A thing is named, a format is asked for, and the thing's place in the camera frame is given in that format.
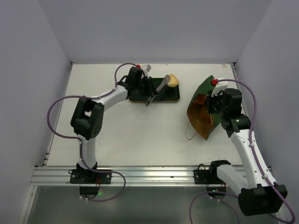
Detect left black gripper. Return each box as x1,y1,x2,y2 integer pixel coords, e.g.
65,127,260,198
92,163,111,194
135,76,158,97

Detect metal tongs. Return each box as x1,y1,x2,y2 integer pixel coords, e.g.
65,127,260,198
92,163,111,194
145,75,171,106

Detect round bun bread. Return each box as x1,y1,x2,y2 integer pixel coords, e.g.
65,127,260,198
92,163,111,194
167,74,179,88

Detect green paper bag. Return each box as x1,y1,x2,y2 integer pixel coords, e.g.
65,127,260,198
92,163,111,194
186,76,221,140

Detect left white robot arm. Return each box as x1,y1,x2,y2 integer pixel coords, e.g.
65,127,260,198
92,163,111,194
71,65,158,183

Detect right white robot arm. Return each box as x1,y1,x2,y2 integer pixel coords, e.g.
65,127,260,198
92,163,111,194
205,88,287,216

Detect dark green tray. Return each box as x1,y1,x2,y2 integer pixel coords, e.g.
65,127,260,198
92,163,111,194
129,85,180,103

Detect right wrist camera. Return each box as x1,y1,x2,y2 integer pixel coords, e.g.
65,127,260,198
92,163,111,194
210,77,228,97

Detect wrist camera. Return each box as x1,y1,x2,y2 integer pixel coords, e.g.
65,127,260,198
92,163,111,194
137,64,151,77
210,77,228,97

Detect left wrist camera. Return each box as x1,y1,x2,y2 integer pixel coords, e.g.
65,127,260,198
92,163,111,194
137,64,151,77

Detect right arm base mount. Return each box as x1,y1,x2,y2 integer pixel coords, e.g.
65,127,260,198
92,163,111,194
193,164,226,198

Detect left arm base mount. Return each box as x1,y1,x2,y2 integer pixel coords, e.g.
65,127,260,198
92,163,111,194
68,169,112,199

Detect aluminium frame rail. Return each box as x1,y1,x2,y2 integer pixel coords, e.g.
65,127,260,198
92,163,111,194
29,166,198,187

